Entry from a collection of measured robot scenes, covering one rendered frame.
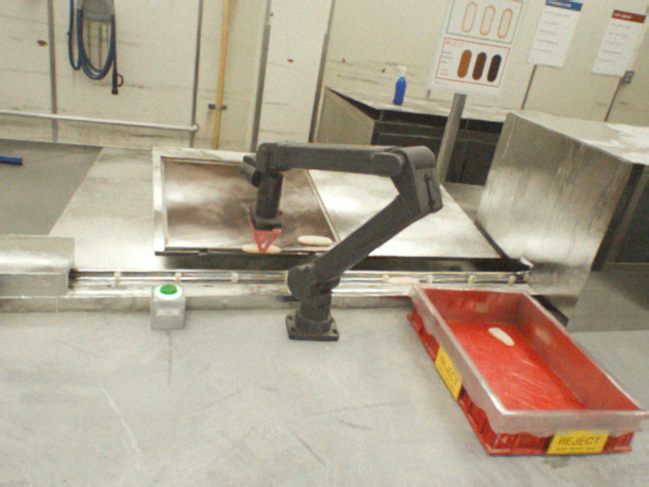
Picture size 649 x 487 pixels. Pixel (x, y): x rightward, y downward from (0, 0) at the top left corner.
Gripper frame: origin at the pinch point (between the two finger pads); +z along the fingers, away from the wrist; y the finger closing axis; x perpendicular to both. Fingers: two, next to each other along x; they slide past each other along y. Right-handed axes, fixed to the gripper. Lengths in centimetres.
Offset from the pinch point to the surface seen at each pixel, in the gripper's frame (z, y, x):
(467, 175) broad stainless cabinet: 30, -159, 169
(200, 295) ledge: 8.2, 9.9, -15.4
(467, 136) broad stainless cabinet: 7, -161, 161
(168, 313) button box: 7.9, 17.7, -23.1
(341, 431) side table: 10, 52, 6
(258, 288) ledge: 8.0, 7.1, -0.9
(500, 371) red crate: 10, 40, 50
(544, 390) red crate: 9, 47, 57
